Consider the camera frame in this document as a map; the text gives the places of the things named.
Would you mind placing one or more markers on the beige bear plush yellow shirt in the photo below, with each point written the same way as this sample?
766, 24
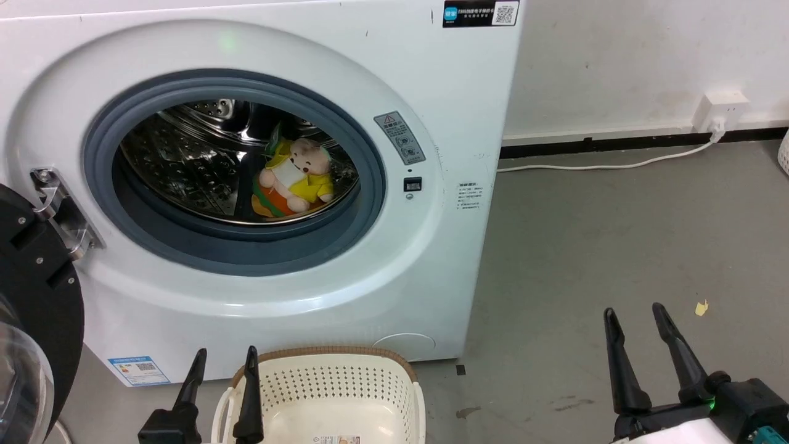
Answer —
302, 169

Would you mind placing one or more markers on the black QR code sticker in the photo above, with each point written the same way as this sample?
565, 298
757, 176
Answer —
481, 13

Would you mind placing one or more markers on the yellow paper scrap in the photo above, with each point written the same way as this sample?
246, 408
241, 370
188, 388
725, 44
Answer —
701, 308

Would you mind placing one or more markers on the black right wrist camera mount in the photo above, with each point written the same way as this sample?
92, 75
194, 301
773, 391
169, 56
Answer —
755, 410

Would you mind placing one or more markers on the orange and green plush toy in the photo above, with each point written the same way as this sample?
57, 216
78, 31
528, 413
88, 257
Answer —
271, 203

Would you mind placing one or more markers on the white wall power socket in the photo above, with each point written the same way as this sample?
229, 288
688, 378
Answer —
721, 108

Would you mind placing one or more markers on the cream perforated laundry basket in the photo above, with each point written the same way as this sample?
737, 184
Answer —
333, 394

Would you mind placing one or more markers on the blue energy label sticker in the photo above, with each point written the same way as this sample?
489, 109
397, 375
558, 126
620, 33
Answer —
138, 371

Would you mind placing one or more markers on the white front-load washing machine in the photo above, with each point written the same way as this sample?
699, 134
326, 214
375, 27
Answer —
431, 92

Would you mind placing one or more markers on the white woven basket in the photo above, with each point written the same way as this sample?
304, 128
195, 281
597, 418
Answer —
784, 154

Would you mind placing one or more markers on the stainless steel washer drum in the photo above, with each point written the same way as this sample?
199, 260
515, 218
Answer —
185, 160

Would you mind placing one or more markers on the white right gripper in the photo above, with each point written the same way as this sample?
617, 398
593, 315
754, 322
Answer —
672, 428

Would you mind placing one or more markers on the grey rubber door gasket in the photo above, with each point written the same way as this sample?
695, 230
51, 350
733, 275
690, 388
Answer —
246, 250

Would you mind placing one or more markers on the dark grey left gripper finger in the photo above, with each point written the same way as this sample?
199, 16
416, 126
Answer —
185, 407
250, 401

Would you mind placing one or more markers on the black round washer door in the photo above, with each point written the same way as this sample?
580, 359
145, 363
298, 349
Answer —
37, 290

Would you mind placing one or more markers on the black baseboard strip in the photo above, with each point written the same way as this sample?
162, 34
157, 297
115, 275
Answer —
616, 145

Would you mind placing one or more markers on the white text instruction sticker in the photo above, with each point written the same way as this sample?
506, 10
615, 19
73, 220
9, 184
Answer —
470, 195

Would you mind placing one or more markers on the grey warning sticker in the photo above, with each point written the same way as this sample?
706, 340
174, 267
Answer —
399, 137

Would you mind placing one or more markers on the chrome door hinge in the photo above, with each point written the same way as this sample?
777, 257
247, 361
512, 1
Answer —
61, 213

